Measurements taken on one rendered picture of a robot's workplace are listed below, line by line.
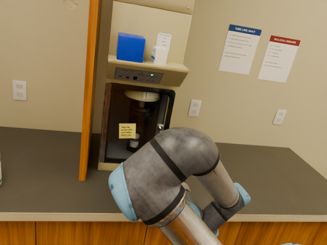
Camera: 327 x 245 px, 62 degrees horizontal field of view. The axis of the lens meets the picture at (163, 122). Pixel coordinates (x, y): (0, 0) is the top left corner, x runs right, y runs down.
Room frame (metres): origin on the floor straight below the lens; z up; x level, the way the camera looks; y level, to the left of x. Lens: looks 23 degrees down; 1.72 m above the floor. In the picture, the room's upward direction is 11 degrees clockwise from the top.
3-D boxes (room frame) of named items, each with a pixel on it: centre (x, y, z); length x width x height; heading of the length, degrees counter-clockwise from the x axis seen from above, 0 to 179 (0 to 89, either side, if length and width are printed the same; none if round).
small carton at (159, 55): (1.11, 0.07, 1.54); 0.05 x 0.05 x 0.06; 22
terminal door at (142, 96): (1.15, 0.12, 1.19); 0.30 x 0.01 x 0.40; 104
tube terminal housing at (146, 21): (1.28, 0.15, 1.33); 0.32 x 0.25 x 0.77; 104
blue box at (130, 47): (1.08, 0.18, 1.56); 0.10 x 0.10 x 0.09; 14
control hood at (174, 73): (1.10, 0.11, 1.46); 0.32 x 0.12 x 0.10; 104
